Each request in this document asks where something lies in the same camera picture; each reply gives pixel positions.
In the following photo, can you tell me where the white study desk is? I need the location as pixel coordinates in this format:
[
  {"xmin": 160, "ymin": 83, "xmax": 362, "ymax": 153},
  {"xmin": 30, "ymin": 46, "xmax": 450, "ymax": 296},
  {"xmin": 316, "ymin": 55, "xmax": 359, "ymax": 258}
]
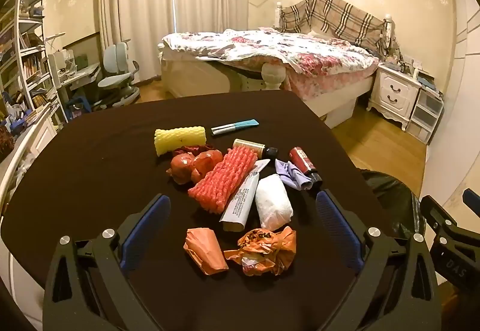
[{"xmin": 47, "ymin": 50, "xmax": 102, "ymax": 99}]

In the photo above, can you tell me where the clutter of small bottles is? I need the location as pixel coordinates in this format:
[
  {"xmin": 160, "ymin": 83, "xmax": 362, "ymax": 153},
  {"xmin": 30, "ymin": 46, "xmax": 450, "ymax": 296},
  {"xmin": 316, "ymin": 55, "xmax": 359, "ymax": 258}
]
[{"xmin": 380, "ymin": 52, "xmax": 421, "ymax": 75}]

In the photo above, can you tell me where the white low cabinet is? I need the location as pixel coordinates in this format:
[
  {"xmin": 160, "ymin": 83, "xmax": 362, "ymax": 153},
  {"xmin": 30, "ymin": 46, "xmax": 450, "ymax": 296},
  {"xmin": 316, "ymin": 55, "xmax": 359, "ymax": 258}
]
[{"xmin": 0, "ymin": 106, "xmax": 57, "ymax": 204}]

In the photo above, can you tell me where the white wardrobe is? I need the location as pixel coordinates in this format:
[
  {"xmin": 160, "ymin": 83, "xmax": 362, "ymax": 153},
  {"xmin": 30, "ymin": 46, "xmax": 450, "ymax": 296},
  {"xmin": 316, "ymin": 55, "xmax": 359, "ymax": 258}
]
[{"xmin": 420, "ymin": 0, "xmax": 480, "ymax": 208}]

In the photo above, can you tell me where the light blue desk chair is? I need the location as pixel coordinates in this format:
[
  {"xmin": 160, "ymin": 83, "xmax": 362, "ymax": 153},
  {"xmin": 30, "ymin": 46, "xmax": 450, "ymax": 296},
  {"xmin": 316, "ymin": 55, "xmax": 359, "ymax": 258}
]
[{"xmin": 97, "ymin": 42, "xmax": 141, "ymax": 109}]

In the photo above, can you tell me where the red-orange plastic bag ball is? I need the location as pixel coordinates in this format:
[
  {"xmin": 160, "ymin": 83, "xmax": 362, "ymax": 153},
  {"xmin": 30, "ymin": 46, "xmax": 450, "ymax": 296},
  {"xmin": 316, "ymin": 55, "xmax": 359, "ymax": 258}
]
[
  {"xmin": 167, "ymin": 153, "xmax": 196, "ymax": 185},
  {"xmin": 191, "ymin": 150, "xmax": 224, "ymax": 183}
]

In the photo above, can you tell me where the brown bottle with black cap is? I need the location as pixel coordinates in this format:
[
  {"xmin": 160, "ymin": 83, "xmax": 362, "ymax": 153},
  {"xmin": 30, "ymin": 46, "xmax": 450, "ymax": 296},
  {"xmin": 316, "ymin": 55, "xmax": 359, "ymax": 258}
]
[{"xmin": 232, "ymin": 139, "xmax": 279, "ymax": 160}]

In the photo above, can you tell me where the white bookshelf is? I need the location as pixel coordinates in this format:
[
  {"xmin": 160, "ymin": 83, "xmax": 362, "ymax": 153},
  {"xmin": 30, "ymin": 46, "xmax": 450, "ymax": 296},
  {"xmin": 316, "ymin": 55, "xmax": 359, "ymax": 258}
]
[{"xmin": 0, "ymin": 0, "xmax": 68, "ymax": 137}]

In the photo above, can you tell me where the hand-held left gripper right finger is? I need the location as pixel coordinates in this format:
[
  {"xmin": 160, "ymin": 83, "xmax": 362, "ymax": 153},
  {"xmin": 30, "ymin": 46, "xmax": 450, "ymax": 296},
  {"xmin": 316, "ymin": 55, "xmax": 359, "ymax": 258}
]
[{"xmin": 315, "ymin": 189, "xmax": 442, "ymax": 331}]

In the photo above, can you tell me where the orange paper wrapper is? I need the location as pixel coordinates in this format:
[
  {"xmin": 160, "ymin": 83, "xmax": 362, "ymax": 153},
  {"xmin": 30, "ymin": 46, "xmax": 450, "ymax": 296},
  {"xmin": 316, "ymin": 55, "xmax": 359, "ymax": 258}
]
[{"xmin": 183, "ymin": 228, "xmax": 229, "ymax": 276}]

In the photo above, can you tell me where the teal and white tube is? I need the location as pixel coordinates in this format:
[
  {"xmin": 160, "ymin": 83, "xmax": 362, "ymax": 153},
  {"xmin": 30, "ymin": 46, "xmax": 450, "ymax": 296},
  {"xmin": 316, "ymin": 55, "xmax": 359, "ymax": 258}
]
[{"xmin": 211, "ymin": 119, "xmax": 260, "ymax": 136}]

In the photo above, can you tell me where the pink floral bed sheet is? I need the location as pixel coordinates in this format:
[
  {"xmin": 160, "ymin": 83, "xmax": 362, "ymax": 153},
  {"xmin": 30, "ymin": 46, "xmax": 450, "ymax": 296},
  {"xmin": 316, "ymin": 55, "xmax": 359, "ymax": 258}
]
[{"xmin": 283, "ymin": 61, "xmax": 379, "ymax": 101}]

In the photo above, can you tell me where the white squeezed tube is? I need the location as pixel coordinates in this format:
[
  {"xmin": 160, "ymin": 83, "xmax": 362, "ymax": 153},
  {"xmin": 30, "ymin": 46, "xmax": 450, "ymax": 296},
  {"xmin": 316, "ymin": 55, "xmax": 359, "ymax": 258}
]
[{"xmin": 219, "ymin": 159, "xmax": 271, "ymax": 233}]

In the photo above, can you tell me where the bin with black bag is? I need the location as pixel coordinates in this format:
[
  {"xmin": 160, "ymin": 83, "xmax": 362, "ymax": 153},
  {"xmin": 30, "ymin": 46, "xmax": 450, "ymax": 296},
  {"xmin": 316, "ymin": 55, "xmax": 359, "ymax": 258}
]
[{"xmin": 356, "ymin": 168, "xmax": 426, "ymax": 240}]

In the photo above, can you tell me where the pink foam net sleeve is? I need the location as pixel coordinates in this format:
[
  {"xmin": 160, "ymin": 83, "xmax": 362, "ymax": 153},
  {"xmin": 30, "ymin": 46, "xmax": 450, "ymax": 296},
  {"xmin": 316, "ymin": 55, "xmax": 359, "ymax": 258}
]
[{"xmin": 187, "ymin": 147, "xmax": 259, "ymax": 214}]

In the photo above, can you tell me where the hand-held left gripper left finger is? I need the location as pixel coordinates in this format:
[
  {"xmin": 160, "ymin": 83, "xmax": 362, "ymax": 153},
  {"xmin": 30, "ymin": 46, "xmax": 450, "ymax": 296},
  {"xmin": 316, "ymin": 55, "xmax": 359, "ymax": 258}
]
[{"xmin": 43, "ymin": 194, "xmax": 171, "ymax": 331}]

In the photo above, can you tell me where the white under-bed box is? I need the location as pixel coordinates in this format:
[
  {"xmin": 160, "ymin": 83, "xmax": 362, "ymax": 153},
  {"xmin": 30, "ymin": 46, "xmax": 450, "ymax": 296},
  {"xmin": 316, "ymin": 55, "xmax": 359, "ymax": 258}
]
[{"xmin": 319, "ymin": 97, "xmax": 357, "ymax": 129}]

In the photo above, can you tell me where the plaid blanket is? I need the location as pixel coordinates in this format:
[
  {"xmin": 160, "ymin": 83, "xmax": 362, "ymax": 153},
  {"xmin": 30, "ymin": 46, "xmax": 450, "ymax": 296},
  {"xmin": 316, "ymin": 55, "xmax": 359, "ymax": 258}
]
[{"xmin": 279, "ymin": 0, "xmax": 398, "ymax": 54}]

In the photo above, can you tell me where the floral duvet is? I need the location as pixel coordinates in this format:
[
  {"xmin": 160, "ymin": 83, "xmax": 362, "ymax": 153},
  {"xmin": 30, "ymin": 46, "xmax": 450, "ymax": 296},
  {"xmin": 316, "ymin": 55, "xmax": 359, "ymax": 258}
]
[{"xmin": 162, "ymin": 27, "xmax": 380, "ymax": 77}]

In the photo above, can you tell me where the orange plastic bag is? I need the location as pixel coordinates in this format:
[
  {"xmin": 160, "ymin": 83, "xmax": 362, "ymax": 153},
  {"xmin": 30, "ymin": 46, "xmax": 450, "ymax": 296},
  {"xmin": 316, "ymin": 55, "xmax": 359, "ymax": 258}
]
[{"xmin": 224, "ymin": 226, "xmax": 297, "ymax": 276}]

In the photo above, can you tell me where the yellow foam roll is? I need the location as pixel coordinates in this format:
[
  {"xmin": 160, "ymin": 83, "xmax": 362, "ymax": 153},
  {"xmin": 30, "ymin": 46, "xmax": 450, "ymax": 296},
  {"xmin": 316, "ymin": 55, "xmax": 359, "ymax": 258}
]
[{"xmin": 154, "ymin": 126, "xmax": 207, "ymax": 157}]

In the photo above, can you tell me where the white tissue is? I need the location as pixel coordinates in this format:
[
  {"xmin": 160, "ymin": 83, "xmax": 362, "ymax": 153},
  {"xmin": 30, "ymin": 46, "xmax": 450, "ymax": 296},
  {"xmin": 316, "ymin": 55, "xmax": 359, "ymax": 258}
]
[{"xmin": 255, "ymin": 174, "xmax": 294, "ymax": 230}]

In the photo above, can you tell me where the small red bottle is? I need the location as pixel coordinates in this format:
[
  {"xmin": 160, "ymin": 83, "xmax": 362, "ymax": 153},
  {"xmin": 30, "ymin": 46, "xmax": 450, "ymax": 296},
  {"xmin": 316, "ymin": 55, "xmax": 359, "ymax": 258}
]
[{"xmin": 289, "ymin": 147, "xmax": 323, "ymax": 187}]

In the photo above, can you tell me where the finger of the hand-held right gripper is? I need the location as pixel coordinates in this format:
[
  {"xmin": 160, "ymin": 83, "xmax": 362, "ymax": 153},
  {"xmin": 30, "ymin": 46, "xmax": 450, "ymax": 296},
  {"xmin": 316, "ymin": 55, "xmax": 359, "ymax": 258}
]
[
  {"xmin": 419, "ymin": 195, "xmax": 480, "ymax": 242},
  {"xmin": 462, "ymin": 188, "xmax": 480, "ymax": 209}
]

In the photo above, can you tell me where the stack of books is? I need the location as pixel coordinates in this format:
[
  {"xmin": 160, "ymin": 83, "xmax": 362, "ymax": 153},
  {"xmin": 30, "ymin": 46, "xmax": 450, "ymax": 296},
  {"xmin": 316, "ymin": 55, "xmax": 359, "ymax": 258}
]
[{"xmin": 416, "ymin": 70, "xmax": 445, "ymax": 95}]

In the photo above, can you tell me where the white nightstand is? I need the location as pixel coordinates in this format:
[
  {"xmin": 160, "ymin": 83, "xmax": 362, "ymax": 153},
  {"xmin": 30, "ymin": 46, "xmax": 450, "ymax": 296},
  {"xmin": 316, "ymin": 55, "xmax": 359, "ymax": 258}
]
[{"xmin": 367, "ymin": 63, "xmax": 422, "ymax": 131}]

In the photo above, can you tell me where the lilac paper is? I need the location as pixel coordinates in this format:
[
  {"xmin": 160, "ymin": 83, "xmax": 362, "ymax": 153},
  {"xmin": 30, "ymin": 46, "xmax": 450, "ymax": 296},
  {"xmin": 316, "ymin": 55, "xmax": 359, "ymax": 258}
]
[{"xmin": 275, "ymin": 159, "xmax": 313, "ymax": 191}]

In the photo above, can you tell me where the bed with floral quilt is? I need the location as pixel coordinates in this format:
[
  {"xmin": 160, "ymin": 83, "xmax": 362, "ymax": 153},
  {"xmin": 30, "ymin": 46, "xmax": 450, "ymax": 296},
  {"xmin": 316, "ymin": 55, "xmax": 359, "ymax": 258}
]
[{"xmin": 157, "ymin": 1, "xmax": 398, "ymax": 129}]

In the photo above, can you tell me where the plastic drawer unit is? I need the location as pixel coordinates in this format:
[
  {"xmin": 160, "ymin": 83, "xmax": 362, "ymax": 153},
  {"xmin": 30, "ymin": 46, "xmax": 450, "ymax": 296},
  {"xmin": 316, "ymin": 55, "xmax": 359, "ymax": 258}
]
[{"xmin": 407, "ymin": 85, "xmax": 445, "ymax": 145}]

